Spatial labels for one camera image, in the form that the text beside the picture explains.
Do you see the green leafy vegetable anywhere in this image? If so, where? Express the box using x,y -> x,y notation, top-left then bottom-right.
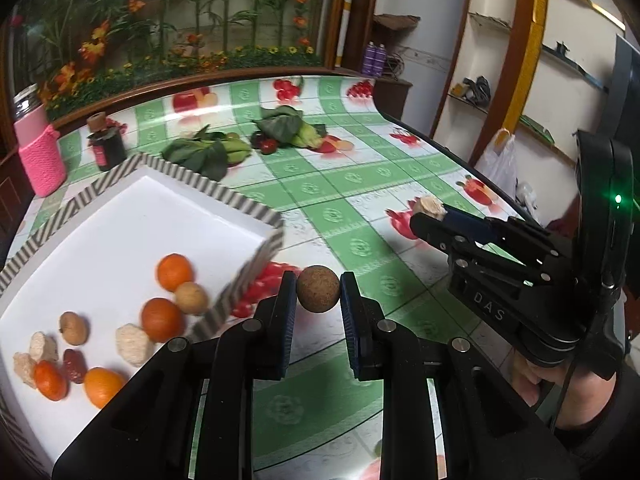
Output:
160,126 -> 253,182
254,105 -> 328,150

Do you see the pink knitted sleeve bottle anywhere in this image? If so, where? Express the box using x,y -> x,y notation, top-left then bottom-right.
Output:
13,84 -> 66,197

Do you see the small dark jar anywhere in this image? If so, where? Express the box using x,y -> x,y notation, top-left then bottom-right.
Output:
87,112 -> 127,171

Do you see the green leafy vegetable right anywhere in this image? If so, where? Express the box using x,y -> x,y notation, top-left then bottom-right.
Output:
254,105 -> 328,150

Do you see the red jujube date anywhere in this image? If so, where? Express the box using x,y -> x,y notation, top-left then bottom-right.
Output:
63,349 -> 88,385

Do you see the small orange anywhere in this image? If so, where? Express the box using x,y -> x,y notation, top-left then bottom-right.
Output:
34,360 -> 68,402

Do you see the large orange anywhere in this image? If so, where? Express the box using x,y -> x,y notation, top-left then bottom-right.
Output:
84,367 -> 126,408
140,298 -> 186,344

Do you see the yellow-brown round fruit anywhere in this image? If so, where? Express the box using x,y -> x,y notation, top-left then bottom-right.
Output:
174,282 -> 209,315

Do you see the purple bottles pair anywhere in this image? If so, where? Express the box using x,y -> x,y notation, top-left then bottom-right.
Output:
361,41 -> 386,77

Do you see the white rice cake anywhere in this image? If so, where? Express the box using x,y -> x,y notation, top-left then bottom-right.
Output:
412,195 -> 447,221

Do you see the brown kiwi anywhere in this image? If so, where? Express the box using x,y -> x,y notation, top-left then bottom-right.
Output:
296,266 -> 340,313
58,311 -> 89,346

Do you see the beige rice cake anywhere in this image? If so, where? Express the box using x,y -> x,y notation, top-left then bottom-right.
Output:
13,352 -> 37,389
28,332 -> 58,363
115,324 -> 155,367

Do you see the dark red cherry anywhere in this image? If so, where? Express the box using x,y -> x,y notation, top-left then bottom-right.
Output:
259,138 -> 279,155

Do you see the white tray striped rim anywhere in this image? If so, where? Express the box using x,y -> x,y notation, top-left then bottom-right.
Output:
1,153 -> 283,477

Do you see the green leafy vegetable left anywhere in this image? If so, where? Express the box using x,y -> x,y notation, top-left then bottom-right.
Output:
160,126 -> 253,182

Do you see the small tangerine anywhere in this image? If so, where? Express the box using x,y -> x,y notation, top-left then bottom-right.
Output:
155,254 -> 194,292

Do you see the white plastic bag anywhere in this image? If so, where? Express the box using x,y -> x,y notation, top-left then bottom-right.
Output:
475,128 -> 518,200

